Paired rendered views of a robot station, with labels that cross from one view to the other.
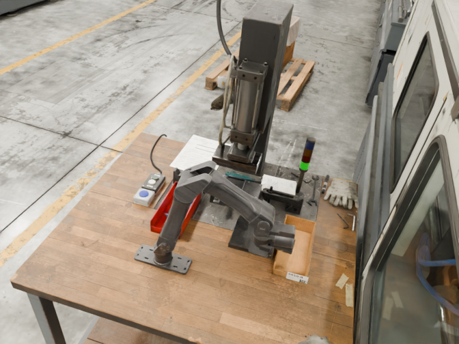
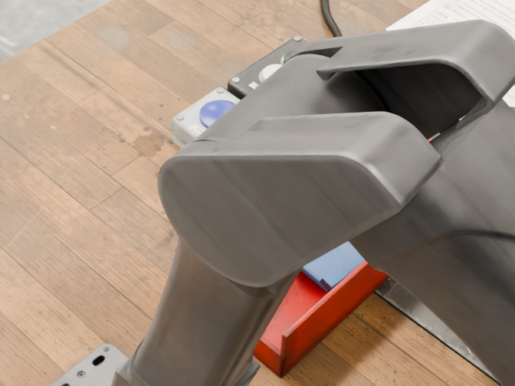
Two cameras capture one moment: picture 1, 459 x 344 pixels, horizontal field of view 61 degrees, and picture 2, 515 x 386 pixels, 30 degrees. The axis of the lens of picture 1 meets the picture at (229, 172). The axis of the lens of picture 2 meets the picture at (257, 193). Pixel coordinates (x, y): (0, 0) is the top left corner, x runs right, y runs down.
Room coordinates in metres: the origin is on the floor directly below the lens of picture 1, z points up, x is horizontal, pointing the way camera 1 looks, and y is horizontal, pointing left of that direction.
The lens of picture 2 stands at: (0.64, 0.00, 1.56)
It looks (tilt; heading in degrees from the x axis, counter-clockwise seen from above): 48 degrees down; 28
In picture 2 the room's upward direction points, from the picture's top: 4 degrees clockwise
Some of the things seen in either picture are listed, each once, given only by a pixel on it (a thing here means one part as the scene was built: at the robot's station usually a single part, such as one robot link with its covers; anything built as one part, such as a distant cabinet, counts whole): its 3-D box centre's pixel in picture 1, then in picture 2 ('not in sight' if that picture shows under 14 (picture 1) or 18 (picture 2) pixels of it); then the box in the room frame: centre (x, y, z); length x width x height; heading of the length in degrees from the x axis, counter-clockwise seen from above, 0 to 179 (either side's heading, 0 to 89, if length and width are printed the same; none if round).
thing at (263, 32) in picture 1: (258, 72); not in sight; (1.38, -0.06, 1.44); 0.17 x 0.13 x 0.42; 168
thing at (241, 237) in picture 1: (254, 236); not in sight; (1.05, -0.13, 0.91); 0.17 x 0.16 x 0.02; 78
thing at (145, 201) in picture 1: (144, 199); (220, 139); (1.20, 0.34, 0.90); 0.07 x 0.07 x 0.06; 78
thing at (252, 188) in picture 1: (236, 186); not in sight; (1.26, -0.04, 0.98); 0.20 x 0.10 x 0.01; 78
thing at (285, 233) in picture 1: (276, 228); not in sight; (0.86, -0.17, 1.16); 0.12 x 0.09 x 0.12; 84
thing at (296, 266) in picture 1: (296, 247); not in sight; (1.00, -0.28, 0.93); 0.25 x 0.13 x 0.08; 168
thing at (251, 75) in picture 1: (246, 104); not in sight; (1.26, -0.03, 1.37); 0.11 x 0.09 x 0.30; 78
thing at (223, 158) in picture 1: (244, 127); not in sight; (1.33, -0.04, 1.22); 0.26 x 0.18 x 0.30; 168
